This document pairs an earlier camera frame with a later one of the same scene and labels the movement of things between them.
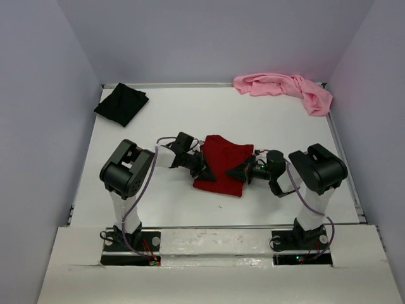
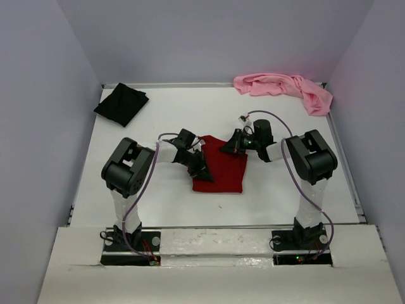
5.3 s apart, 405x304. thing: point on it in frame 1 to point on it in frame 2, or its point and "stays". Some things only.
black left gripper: [206, 175] stays
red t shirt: [221, 156] stays
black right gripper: [242, 171] to [235, 145]
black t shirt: [121, 104] stays
